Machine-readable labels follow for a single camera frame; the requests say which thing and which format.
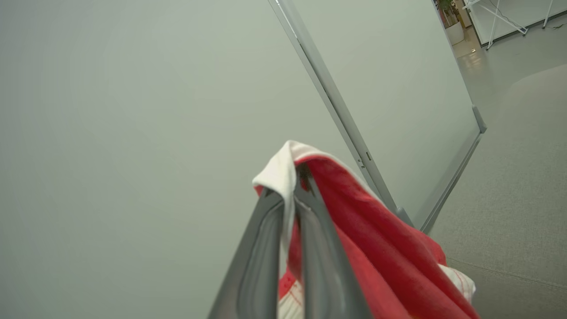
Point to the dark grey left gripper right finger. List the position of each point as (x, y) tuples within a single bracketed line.
[(325, 270)]

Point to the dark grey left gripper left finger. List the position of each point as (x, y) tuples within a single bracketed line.
[(257, 266)]

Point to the red and white garment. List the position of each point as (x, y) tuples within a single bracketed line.
[(385, 248)]

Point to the grey framed partition panel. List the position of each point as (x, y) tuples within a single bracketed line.
[(398, 88)]

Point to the potted green plant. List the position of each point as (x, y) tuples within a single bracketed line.
[(452, 20)]

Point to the white metal frame stand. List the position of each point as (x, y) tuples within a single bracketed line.
[(500, 17)]

